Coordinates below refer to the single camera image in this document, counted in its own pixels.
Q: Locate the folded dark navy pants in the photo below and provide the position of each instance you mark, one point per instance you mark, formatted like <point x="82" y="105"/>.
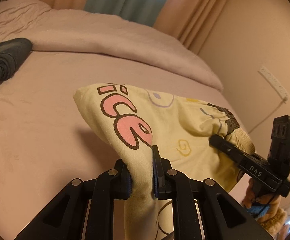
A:
<point x="13" y="54"/>

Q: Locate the pastel striped curtain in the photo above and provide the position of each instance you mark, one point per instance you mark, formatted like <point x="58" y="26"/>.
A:
<point x="189" y="21"/>

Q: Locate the pink bed mattress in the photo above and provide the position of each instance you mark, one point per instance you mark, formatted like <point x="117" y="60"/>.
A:
<point x="44" y="141"/>

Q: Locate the white wall power strip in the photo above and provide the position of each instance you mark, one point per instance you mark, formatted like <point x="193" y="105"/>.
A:
<point x="274" y="83"/>

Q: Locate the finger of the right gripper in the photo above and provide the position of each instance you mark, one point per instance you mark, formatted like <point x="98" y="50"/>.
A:
<point x="228" y="148"/>

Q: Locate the pink duvet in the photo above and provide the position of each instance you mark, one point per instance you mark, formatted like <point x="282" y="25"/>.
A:
<point x="77" y="31"/>

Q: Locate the right hand in sleeve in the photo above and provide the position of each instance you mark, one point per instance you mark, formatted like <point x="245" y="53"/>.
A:
<point x="266" y="209"/>

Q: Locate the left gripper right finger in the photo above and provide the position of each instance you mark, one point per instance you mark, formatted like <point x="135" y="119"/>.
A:
<point x="201" y="209"/>

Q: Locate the yellow cartoon print pants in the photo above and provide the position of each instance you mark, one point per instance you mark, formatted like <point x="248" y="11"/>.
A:
<point x="132" y="120"/>

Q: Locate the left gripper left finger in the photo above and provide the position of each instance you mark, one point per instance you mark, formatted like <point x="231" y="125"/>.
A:
<point x="82" y="209"/>

